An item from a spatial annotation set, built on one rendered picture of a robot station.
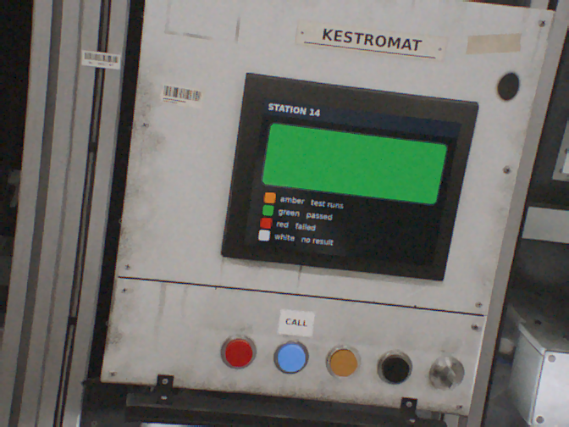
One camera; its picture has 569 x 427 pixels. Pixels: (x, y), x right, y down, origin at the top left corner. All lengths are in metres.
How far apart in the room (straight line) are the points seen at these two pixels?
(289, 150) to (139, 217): 0.18
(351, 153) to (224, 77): 0.16
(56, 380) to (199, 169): 0.28
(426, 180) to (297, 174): 0.14
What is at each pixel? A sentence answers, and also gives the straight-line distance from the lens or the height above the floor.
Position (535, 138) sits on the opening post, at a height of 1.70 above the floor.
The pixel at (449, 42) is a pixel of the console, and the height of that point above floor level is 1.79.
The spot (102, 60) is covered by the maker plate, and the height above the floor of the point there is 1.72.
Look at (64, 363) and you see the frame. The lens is 1.26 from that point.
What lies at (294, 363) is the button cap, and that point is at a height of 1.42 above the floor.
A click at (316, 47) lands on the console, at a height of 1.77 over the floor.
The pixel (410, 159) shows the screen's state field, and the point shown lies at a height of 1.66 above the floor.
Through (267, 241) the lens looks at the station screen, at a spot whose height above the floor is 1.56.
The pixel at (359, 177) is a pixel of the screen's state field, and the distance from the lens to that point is 1.18.
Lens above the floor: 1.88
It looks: 14 degrees down
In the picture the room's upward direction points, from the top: 9 degrees clockwise
